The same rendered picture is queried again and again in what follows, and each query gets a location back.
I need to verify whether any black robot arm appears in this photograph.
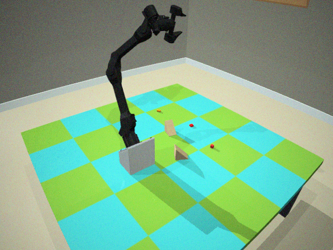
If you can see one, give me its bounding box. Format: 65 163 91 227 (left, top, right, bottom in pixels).
106 5 170 149

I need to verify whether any tan triangular block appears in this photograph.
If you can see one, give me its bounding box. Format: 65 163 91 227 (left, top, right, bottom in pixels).
164 120 176 136
174 144 188 160

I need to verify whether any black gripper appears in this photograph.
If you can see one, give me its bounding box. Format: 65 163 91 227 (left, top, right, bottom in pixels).
162 5 186 43

